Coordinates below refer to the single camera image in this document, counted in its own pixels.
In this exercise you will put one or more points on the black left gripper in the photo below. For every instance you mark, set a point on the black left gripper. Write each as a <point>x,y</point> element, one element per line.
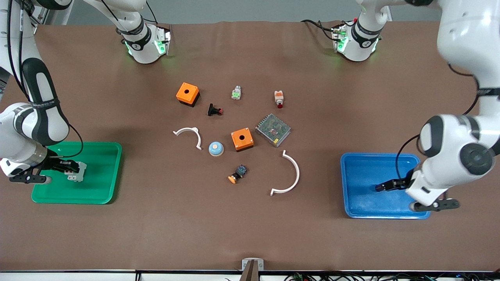
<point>401,183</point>

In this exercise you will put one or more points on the grey metal bracket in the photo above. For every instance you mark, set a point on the grey metal bracket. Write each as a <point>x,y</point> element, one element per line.
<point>246,263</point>

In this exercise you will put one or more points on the small white curved clip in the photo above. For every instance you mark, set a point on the small white curved clip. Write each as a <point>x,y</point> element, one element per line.
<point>195,132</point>

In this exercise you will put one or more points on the blue plastic tray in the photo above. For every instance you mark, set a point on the blue plastic tray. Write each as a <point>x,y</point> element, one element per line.
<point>363,203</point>

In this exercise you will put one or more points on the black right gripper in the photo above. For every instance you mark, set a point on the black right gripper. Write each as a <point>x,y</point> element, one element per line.
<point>54,164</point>

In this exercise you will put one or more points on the black red push button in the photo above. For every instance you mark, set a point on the black red push button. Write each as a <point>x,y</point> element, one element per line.
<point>213,110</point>

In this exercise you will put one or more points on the white table edge rail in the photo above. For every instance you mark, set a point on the white table edge rail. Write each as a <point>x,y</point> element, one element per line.
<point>78,277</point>

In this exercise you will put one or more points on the large white curved clip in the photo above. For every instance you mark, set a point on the large white curved clip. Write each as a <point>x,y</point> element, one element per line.
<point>297,171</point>

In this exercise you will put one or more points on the metal mesh power supply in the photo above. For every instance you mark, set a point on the metal mesh power supply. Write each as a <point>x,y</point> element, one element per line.
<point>273,129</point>

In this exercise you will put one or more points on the white orange red switch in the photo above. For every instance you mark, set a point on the white orange red switch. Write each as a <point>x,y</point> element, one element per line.
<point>278,98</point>

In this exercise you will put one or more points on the brown table mat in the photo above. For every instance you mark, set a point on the brown table mat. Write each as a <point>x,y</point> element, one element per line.
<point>250,230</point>

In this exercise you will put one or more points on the aluminium frame profile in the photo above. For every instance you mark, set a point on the aluminium frame profile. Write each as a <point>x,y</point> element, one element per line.
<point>41,15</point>

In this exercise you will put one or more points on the orange box with black base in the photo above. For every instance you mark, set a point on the orange box with black base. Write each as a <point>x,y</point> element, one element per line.
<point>186,93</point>

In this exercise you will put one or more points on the green plastic tray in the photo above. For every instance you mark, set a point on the green plastic tray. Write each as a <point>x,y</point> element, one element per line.
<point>97,171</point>

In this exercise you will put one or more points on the green white switch module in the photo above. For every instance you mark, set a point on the green white switch module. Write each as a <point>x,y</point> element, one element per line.
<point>236,93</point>

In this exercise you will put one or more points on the white red circuit breaker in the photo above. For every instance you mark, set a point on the white red circuit breaker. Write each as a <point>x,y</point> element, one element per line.
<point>80,175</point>

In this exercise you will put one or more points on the orange button box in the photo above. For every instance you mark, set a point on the orange button box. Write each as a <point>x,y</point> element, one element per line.
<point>242,138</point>

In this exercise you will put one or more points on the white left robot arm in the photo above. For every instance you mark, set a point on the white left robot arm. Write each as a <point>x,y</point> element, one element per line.
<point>461,148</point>

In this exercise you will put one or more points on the orange head blue button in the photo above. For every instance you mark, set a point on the orange head blue button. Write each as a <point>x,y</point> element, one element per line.
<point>239,173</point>

